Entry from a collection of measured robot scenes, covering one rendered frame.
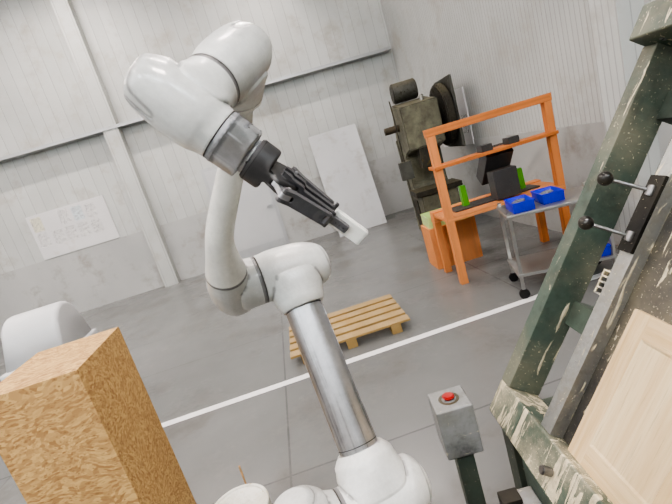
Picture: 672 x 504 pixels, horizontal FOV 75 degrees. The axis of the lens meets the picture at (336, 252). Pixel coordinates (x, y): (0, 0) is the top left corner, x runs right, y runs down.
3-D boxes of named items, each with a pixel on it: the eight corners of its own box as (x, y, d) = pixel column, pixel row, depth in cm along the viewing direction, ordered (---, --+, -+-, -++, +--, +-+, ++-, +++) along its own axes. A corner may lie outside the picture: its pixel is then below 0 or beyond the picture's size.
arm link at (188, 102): (211, 134, 62) (253, 85, 70) (112, 63, 58) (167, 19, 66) (193, 172, 71) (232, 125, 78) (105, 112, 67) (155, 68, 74)
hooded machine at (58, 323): (108, 447, 362) (43, 313, 334) (43, 470, 357) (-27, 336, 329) (132, 406, 425) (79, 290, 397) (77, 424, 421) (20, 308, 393)
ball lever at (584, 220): (630, 244, 111) (574, 227, 117) (636, 230, 111) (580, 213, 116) (633, 245, 108) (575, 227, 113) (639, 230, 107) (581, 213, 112)
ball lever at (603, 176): (651, 199, 109) (593, 184, 114) (657, 185, 108) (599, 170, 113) (654, 198, 106) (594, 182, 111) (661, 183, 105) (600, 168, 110)
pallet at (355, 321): (394, 301, 487) (392, 293, 484) (414, 330, 406) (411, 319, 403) (291, 333, 484) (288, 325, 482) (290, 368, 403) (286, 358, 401)
